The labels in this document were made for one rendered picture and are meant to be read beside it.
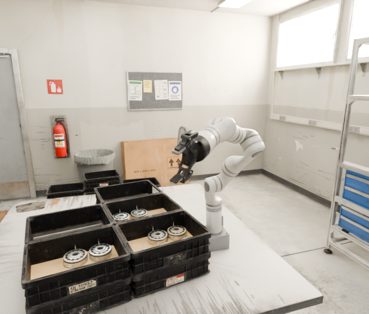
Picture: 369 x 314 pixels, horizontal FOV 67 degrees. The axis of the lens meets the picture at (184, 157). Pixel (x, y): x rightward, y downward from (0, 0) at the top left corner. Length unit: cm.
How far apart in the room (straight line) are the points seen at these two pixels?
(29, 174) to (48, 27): 208
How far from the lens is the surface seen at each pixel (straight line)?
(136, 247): 148
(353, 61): 288
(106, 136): 453
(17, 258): 185
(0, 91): 460
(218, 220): 163
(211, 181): 153
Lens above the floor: 160
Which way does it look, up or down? 14 degrees down
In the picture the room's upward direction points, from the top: straight up
